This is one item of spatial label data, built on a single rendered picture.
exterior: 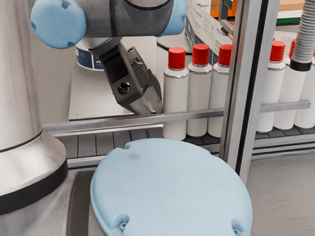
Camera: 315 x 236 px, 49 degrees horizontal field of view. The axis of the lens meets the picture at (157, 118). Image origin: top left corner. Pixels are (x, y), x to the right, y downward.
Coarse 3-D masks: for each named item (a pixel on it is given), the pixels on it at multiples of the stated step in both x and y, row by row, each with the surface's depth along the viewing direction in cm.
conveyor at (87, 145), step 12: (108, 132) 79; (120, 132) 79; (132, 132) 79; (144, 132) 79; (156, 132) 79; (276, 132) 79; (288, 132) 79; (300, 132) 79; (312, 132) 79; (72, 144) 75; (84, 144) 75; (96, 144) 76; (108, 144) 75; (120, 144) 75; (204, 144) 75; (72, 156) 71; (84, 156) 71
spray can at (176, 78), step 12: (180, 48) 67; (168, 60) 67; (180, 60) 66; (168, 72) 67; (180, 72) 67; (168, 84) 68; (180, 84) 67; (168, 96) 69; (180, 96) 69; (168, 108) 71; (180, 108) 70; (180, 120) 72; (168, 132) 74; (180, 132) 74
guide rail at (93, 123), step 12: (264, 108) 72; (276, 108) 73; (288, 108) 73; (300, 108) 74; (84, 120) 68; (96, 120) 68; (108, 120) 68; (120, 120) 68; (132, 120) 68; (144, 120) 69; (156, 120) 69; (168, 120) 70; (48, 132) 67
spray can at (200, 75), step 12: (204, 48) 67; (192, 60) 69; (204, 60) 68; (192, 72) 69; (204, 72) 68; (192, 84) 70; (204, 84) 70; (192, 96) 71; (204, 96) 71; (192, 108) 73; (204, 108) 73; (192, 120) 74; (204, 120) 75; (192, 132) 76; (204, 132) 77
